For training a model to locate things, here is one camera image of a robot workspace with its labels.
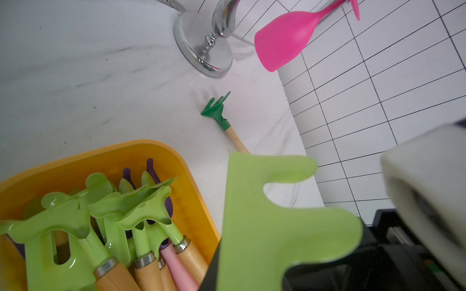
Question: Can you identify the silver metal glass rack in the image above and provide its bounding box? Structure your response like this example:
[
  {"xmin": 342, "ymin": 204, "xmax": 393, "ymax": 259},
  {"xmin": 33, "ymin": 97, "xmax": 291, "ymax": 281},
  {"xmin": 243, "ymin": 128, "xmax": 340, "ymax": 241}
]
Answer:
[{"xmin": 161, "ymin": 1, "xmax": 255, "ymax": 79}]

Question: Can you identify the light green leaf rake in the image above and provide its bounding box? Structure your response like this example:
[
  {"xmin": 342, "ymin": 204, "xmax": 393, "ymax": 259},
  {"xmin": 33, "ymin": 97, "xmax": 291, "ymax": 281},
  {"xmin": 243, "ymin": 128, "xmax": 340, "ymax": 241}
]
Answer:
[{"xmin": 117, "ymin": 179, "xmax": 208, "ymax": 287}]

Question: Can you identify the dark green claw rake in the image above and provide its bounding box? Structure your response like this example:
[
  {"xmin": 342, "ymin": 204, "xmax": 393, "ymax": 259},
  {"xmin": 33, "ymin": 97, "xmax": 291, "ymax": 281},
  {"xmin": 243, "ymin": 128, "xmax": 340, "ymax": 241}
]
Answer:
[{"xmin": 201, "ymin": 92, "xmax": 250, "ymax": 154}]

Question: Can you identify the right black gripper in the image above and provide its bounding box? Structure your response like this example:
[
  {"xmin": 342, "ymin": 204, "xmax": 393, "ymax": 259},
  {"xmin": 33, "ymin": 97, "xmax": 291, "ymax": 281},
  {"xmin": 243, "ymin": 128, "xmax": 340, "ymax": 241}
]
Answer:
[{"xmin": 282, "ymin": 209, "xmax": 465, "ymax": 291}]

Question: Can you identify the pink plastic wine glass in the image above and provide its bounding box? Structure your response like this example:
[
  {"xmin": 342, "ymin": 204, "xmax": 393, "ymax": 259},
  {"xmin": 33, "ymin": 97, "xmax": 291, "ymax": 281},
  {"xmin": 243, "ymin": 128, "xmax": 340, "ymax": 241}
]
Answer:
[{"xmin": 254, "ymin": 1, "xmax": 360, "ymax": 72}]

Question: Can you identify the light green fork wooden handle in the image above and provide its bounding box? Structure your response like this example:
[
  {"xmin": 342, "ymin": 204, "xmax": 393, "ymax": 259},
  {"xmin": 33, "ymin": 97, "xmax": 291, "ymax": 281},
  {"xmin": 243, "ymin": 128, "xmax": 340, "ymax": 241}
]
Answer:
[{"xmin": 24, "ymin": 232, "xmax": 97, "ymax": 291}]

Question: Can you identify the yellow plastic storage box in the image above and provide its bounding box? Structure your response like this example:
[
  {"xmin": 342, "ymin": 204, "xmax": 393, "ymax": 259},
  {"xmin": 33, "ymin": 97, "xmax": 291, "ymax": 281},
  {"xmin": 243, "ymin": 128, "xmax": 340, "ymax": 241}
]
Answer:
[{"xmin": 1, "ymin": 140, "xmax": 220, "ymax": 291}]

